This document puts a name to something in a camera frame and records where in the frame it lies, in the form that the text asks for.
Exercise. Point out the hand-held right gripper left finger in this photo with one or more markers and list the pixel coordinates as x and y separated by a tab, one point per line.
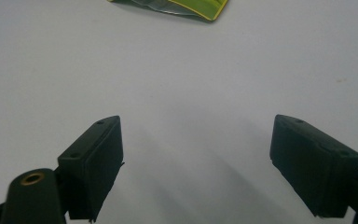
93	174

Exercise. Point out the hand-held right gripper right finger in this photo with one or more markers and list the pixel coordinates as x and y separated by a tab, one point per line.
313	168

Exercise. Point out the green snack packet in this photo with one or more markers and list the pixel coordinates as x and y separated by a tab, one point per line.
192	7

